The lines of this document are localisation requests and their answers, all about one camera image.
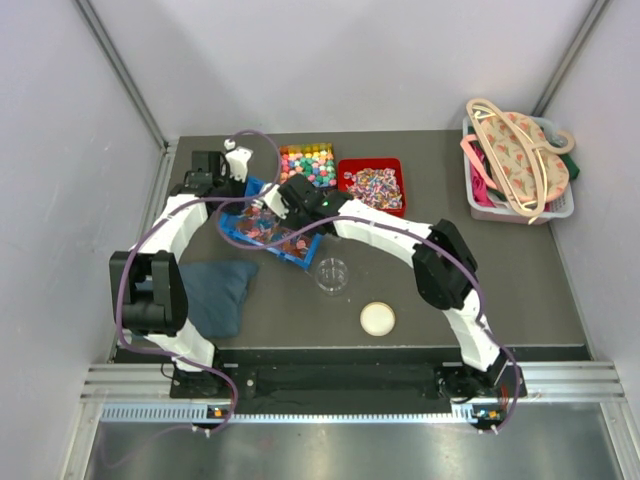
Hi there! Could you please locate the blue plastic candy bin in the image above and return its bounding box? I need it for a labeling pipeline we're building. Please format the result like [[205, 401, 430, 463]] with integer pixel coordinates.
[[219, 203, 323, 270]]

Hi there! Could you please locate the clear plastic scoop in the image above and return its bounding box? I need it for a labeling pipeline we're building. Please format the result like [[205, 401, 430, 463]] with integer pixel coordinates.
[[249, 206, 289, 243]]

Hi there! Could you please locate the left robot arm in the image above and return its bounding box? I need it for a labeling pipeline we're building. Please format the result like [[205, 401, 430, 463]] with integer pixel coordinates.
[[109, 144, 253, 398]]

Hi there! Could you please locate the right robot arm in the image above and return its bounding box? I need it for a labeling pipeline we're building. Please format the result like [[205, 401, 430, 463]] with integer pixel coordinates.
[[265, 175, 520, 398]]

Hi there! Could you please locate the clear glass jar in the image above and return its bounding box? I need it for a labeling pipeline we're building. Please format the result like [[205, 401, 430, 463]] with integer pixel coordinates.
[[315, 258, 349, 296]]

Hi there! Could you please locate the red tray of swirl lollipops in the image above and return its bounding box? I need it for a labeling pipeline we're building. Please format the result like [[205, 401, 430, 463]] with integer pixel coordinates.
[[338, 157, 407, 218]]

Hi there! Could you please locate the folded dark blue cloth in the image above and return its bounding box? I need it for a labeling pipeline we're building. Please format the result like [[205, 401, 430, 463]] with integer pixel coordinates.
[[179, 260, 259, 339]]

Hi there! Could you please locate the round cream jar lid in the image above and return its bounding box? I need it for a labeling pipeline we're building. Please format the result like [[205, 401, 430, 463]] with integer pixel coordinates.
[[360, 302, 396, 337]]

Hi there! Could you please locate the white basket of clothes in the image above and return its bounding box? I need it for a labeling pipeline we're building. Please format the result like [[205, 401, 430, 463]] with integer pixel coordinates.
[[460, 116, 580, 225]]

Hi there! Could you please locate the beige clothes hanger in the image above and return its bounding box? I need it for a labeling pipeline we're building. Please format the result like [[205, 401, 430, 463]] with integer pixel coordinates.
[[461, 98, 575, 225]]

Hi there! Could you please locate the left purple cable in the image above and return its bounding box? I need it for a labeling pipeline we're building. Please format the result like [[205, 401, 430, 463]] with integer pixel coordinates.
[[114, 129, 284, 436]]

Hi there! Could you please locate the purple cable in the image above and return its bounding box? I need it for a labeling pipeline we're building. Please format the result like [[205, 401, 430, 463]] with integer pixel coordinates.
[[217, 197, 524, 434], [114, 129, 284, 436]]

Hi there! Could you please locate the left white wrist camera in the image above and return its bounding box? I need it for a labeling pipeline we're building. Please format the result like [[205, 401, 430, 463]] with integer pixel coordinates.
[[224, 139, 253, 182]]

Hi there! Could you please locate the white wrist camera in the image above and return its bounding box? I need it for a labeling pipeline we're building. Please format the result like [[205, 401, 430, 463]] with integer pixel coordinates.
[[252, 183, 289, 220], [224, 139, 253, 182]]

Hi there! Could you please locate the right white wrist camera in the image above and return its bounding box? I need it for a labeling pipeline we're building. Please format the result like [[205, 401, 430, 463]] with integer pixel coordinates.
[[252, 183, 289, 220]]

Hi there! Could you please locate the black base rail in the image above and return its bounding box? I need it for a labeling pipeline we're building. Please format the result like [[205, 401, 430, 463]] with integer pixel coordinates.
[[169, 347, 527, 415]]

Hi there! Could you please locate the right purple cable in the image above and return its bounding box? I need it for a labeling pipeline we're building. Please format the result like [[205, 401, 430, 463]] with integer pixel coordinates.
[[217, 197, 524, 434]]

